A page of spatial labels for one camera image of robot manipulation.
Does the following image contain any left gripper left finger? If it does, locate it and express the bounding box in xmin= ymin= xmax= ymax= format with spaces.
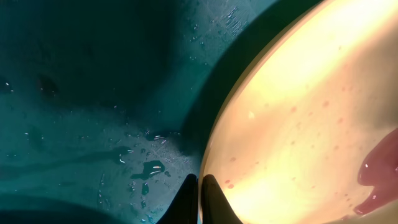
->
xmin=157 ymin=174 xmax=198 ymax=224

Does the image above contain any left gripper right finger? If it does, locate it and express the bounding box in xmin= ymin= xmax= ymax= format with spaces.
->
xmin=201 ymin=174 xmax=243 ymax=224

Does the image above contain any yellow plate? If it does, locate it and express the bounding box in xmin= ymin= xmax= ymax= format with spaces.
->
xmin=199 ymin=0 xmax=397 ymax=223

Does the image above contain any teal plastic tray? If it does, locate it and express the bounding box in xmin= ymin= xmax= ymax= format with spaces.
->
xmin=1 ymin=0 xmax=316 ymax=223

